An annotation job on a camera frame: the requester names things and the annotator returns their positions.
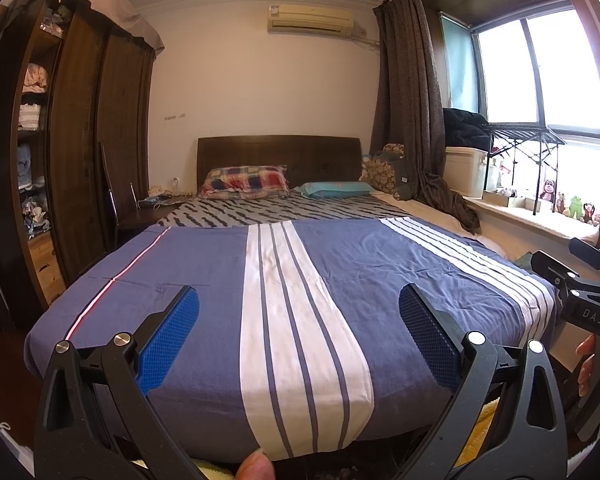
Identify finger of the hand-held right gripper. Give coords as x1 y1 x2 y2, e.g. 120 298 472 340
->
530 251 581 307
569 238 600 281

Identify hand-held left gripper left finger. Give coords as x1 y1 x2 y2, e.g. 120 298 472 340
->
32 285 206 480

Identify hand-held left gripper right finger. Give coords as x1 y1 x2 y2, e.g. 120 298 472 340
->
395 283 568 480

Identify person's right hand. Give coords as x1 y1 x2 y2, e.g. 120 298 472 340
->
576 334 597 401

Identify person's left hand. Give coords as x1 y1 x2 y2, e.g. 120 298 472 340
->
236 449 277 480

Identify blue white striped blanket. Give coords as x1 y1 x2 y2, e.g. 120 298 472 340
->
24 216 561 463

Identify yellow fluffy rug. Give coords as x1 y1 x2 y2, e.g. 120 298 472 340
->
452 399 502 467

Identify dark wooden nightstand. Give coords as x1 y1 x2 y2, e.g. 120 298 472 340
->
117 192 197 247

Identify black folding table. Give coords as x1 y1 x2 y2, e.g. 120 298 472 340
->
482 125 567 217

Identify white storage box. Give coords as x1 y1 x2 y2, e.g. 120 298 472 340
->
445 146 489 199

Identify blue face mask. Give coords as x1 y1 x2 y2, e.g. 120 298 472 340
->
138 195 177 210

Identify black metal chair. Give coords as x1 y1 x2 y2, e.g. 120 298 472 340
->
99 141 136 250

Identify black jacket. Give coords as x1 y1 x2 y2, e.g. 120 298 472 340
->
442 107 492 151

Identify brown patterned cushion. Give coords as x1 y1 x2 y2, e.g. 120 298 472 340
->
361 143 407 197

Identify grey zebra striped sheet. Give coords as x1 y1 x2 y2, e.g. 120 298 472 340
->
157 192 412 229

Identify teal pillow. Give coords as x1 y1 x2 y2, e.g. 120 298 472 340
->
292 181 376 199

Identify plaid pillow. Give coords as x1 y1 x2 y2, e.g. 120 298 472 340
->
200 165 291 200

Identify window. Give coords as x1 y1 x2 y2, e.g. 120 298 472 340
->
472 7 600 137

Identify brown curtain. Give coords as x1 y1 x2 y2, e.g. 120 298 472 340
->
370 0 482 235

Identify dark wooden headboard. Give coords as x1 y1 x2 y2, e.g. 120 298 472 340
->
196 135 362 197

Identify light blue folded clothes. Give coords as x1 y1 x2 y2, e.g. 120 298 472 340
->
16 144 47 192

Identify dark wooden wardrobe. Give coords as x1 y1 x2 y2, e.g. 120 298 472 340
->
0 0 158 332

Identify teal roller blind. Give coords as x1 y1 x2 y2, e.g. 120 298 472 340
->
440 10 482 122

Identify striped folded clothes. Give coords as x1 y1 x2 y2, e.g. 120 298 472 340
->
19 104 44 132

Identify pink folded clothes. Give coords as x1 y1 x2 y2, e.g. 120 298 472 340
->
22 63 50 94

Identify white air conditioner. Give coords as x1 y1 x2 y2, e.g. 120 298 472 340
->
266 4 355 37

